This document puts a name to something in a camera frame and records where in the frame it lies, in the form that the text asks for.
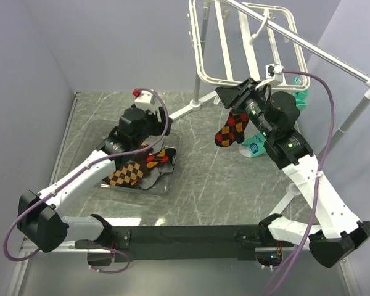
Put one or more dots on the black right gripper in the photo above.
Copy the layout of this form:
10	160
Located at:
232	97

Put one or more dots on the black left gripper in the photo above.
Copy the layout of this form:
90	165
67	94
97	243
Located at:
163	127

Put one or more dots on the red black argyle sock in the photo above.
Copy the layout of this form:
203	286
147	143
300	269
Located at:
233	130
167	155

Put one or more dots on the white clip sock hanger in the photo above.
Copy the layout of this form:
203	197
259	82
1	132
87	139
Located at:
198	34

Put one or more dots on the teal patterned sock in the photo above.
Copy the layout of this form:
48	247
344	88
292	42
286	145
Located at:
253	146
300	97

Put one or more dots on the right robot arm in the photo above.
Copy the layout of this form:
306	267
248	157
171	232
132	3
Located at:
339	231

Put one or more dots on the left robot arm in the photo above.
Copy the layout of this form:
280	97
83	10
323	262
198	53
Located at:
42	216

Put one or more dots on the grey sock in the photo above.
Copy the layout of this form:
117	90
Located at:
154	175

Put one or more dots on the brown argyle sock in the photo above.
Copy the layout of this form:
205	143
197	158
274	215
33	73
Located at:
129	174

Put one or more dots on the clear plastic bin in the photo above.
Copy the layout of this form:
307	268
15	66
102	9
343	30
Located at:
99	129

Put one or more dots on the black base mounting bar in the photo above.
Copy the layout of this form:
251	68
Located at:
191	242

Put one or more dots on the silver drying rack stand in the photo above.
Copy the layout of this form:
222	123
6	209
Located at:
338	57

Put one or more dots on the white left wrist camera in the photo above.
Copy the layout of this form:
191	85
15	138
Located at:
146	101

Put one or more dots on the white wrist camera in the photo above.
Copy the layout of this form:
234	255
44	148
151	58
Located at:
146	101
274	76

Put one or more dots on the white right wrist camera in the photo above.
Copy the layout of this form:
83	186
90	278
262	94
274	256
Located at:
274	76

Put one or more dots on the aluminium extrusion rail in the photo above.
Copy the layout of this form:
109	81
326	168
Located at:
48	238

